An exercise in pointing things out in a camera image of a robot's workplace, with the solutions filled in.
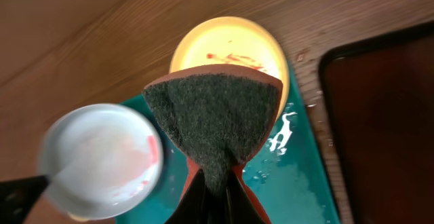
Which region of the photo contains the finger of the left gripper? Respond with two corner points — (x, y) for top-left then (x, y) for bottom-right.
(0, 175), (50, 224)

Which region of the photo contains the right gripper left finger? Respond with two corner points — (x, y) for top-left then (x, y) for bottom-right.
(165, 170), (207, 224)

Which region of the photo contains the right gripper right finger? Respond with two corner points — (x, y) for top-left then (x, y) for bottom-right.
(225, 171), (265, 224)

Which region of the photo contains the light blue plate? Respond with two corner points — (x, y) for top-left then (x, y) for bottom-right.
(38, 103), (163, 220)

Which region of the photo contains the red green scrub sponge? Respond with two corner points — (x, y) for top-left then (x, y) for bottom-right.
(142, 64), (283, 223)

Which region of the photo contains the yellow-green plate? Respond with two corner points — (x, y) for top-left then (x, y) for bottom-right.
(169, 16), (290, 114)
(67, 212), (90, 223)

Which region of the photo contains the teal plastic tray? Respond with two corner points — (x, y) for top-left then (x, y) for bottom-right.
(115, 62), (340, 224)

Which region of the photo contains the dark brown black tray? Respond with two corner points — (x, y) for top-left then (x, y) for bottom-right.
(318, 22), (433, 224)

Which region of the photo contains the yellow-green plate top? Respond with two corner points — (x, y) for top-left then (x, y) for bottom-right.
(169, 16), (290, 114)

